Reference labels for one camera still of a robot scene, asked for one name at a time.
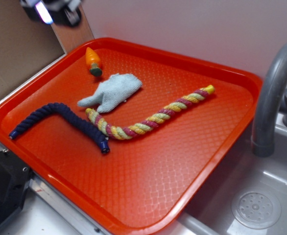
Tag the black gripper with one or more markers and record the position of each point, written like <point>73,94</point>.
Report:
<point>59,12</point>

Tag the light blue cloth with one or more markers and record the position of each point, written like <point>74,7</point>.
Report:
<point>112,92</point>

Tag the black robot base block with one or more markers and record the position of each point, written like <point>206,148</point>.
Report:
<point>14,181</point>

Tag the orange toy carrot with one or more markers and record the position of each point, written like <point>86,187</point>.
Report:
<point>93,62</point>

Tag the brown cardboard panel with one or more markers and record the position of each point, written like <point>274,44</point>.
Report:
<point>26,47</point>

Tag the red plastic tray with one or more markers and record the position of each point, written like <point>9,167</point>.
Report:
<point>141,185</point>

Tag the grey sink faucet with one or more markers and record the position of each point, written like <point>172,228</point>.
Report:
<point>269,102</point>

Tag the grey toy sink basin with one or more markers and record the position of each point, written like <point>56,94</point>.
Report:
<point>245,194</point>

